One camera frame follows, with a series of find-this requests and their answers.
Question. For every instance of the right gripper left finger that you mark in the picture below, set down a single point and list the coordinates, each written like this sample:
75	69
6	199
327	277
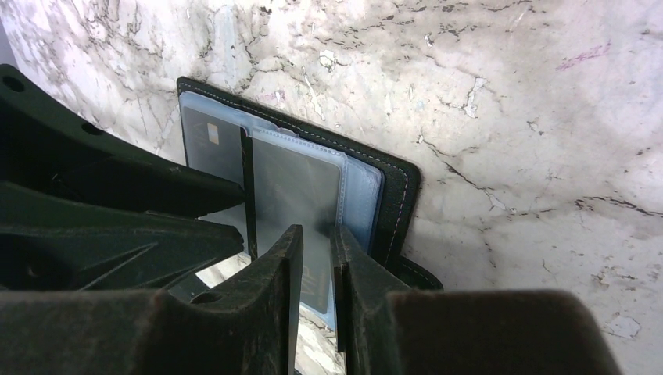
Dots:
245	325

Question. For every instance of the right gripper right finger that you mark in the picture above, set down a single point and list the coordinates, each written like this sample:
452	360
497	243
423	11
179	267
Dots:
386	327

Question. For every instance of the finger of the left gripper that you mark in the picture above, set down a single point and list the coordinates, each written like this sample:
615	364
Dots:
54	244
49	149

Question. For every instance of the black leather card holder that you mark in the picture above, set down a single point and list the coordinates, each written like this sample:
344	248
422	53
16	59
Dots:
402	181

